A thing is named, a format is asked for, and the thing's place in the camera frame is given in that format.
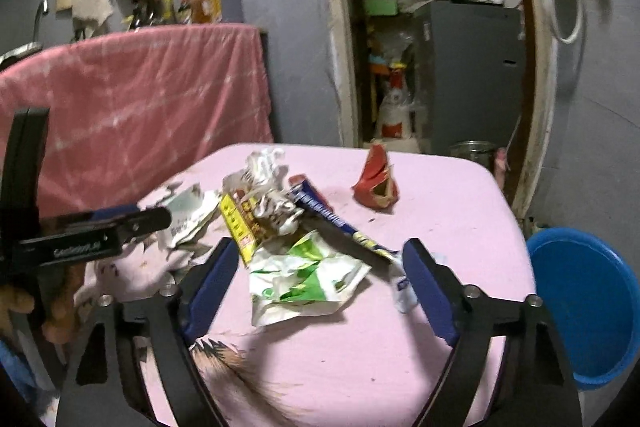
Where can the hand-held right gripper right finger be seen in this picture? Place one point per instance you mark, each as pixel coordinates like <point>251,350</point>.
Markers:
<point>425,282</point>

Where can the pink checked towel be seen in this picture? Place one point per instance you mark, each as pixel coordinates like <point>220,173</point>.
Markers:
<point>125,107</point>

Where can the green box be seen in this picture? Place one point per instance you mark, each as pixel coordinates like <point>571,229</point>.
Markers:
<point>382,7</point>

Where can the beige door frame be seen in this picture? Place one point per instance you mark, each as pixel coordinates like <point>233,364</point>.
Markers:
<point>340,32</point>

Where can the small white blue wrapper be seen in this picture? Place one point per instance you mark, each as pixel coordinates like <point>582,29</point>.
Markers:
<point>402,294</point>

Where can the brown packet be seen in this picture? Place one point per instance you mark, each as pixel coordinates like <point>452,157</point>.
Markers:
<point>198,4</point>

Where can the grey box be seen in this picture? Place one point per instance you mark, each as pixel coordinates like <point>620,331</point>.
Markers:
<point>232,4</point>

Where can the pink plastic object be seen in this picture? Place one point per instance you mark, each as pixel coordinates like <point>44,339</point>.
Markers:
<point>500,164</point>

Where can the red carton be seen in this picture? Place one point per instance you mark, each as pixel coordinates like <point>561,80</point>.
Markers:
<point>370,187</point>

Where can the person's left hand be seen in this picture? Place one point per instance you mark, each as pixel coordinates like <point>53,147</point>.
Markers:
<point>60,322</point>

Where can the leaf print pink cloth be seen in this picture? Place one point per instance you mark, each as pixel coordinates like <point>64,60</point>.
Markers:
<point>130,277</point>

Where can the green white plastic wrapper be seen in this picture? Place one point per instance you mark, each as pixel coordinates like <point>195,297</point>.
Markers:
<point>310,277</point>

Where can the blue plastic basin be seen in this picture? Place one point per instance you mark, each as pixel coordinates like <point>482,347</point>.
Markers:
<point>585,307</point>

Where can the white green paper packet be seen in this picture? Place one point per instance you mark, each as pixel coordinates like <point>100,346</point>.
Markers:
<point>187,217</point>

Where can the yellow bottle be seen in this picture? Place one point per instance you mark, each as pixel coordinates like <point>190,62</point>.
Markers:
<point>169,9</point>

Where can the white printed wrapper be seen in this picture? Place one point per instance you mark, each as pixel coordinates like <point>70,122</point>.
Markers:
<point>265,177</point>

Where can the white sack red label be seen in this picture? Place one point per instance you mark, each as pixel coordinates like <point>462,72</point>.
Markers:
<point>395,117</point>

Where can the blue snack wrapper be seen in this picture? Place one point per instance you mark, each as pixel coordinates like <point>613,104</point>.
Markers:
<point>320,207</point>

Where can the grey metal cabinet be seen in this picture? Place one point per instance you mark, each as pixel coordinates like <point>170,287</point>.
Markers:
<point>470,82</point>

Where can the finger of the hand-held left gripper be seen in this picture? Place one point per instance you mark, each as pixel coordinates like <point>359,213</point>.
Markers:
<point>115,211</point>
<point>150,219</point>

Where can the metal faucet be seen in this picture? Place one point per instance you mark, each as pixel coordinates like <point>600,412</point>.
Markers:
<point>40,14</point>

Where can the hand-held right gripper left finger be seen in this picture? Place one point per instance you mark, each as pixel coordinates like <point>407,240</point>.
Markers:
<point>215,287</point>

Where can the yellow red snack wrapper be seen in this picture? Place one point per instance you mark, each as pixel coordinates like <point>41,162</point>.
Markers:
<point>240,222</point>

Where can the metal pot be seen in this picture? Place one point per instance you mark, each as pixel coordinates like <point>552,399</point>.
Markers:
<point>472,152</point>

